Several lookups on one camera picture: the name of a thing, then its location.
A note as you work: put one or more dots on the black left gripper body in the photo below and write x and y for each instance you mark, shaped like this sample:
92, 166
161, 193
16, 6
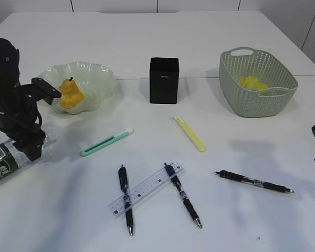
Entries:
19, 115

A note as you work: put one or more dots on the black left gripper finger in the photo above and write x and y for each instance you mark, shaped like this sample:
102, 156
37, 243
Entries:
31, 147

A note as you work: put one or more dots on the clear water bottle green label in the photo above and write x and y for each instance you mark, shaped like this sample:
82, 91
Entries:
13, 160

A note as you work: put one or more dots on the yellow pear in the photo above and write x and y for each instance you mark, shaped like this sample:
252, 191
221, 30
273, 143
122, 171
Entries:
70, 94

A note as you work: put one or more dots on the green wavy glass plate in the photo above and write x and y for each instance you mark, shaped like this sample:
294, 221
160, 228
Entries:
95, 81

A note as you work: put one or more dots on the black pen left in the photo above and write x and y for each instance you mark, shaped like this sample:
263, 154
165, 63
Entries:
123, 178

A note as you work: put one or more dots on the black pen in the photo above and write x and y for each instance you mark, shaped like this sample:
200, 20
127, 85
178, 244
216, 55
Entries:
183, 196
254, 182
123, 178

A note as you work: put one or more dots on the green utility knife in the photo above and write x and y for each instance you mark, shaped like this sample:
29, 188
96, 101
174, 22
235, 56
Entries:
106, 142

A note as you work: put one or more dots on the black pen right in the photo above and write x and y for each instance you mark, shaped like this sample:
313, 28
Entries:
254, 182

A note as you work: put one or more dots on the green woven plastic basket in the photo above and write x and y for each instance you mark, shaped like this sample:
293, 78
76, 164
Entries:
245, 61

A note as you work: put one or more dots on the transparent plastic ruler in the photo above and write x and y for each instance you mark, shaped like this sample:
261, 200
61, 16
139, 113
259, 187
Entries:
143, 189

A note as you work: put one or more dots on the yellow utility knife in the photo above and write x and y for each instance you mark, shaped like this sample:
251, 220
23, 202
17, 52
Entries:
190, 134

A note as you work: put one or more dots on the black pen middle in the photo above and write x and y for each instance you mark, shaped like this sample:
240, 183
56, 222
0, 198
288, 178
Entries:
183, 196

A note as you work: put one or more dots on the black square pen holder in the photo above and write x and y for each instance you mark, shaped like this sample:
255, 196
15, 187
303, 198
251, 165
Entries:
164, 80

